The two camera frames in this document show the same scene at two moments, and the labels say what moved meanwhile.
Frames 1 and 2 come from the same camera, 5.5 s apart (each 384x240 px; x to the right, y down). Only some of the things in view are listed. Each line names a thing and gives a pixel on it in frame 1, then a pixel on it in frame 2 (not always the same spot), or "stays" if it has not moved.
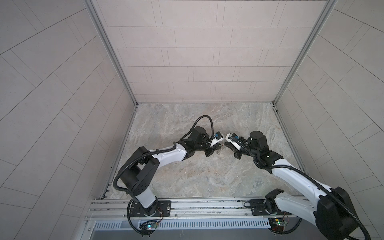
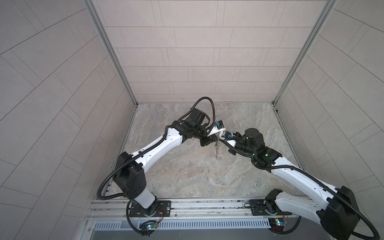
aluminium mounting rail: x=189 y=209 stays
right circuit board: x=277 y=224 stays
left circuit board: x=148 y=226 stays
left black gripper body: x=209 y=151 -> x=204 y=140
